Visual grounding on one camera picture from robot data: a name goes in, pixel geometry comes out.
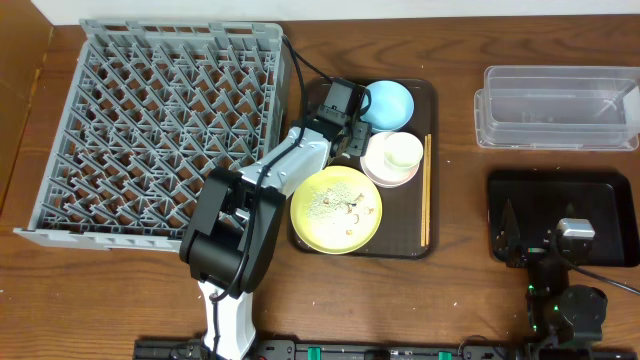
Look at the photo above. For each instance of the pale green cup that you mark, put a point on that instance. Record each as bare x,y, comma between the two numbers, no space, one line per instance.
402,150

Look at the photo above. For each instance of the pink bowl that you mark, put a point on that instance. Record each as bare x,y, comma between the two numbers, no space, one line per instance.
374,166

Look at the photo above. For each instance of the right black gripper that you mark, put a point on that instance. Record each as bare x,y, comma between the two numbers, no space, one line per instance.
532,251

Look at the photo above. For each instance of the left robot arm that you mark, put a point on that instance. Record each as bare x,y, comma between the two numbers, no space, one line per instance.
230,239

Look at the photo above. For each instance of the grey plastic dishwasher rack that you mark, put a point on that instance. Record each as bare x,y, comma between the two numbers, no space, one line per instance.
151,110

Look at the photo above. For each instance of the wooden chopstick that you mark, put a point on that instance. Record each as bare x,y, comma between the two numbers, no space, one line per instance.
429,136
425,196

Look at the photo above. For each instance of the wooden chopstick inner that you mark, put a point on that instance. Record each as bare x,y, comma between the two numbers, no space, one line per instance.
425,196

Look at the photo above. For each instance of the wooden chopstick outer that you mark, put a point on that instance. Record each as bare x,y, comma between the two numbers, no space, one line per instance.
429,136

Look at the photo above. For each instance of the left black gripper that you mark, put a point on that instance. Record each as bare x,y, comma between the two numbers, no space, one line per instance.
357,138

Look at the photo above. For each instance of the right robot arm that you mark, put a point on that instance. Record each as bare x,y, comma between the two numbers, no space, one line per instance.
566,319

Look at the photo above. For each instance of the clear plastic container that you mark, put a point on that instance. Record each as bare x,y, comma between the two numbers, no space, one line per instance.
574,108

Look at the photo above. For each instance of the yellow plate with scraps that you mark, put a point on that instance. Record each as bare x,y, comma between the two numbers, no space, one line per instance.
336,211

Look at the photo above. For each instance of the light blue bowl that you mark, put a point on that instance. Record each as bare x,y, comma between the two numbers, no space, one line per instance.
387,106

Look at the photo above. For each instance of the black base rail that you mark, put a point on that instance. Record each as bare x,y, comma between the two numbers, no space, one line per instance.
291,350

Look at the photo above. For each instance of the black plastic tray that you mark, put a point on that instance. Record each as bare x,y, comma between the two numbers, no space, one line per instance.
539,199

